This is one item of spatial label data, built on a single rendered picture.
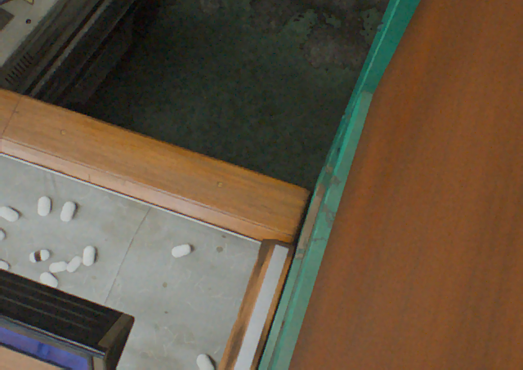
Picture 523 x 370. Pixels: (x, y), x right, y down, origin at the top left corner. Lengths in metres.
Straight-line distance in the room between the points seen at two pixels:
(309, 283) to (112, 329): 0.28
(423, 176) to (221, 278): 0.81
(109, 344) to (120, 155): 0.47
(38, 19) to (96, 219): 0.70
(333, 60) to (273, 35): 0.24
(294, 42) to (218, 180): 1.06
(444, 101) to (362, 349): 0.08
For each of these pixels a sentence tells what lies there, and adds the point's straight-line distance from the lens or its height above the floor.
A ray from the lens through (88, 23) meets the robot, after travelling 1.66.
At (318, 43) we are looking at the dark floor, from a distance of 1.94.
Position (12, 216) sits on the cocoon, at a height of 0.76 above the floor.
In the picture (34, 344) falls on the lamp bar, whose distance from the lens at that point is 0.66.
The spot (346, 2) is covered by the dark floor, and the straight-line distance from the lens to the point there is 2.04.
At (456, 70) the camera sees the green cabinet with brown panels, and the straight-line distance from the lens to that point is 0.17.
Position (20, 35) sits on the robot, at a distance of 1.54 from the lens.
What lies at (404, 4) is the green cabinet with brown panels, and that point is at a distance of 0.36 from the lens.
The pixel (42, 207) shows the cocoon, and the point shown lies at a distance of 1.03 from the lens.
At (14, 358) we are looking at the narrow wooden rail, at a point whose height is 0.76.
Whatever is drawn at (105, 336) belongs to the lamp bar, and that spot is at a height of 1.10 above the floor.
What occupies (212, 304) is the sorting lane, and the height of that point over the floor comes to 0.74.
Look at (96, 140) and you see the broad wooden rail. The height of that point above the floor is 0.76.
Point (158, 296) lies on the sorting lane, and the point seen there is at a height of 0.74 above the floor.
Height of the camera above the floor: 1.69
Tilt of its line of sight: 75 degrees down
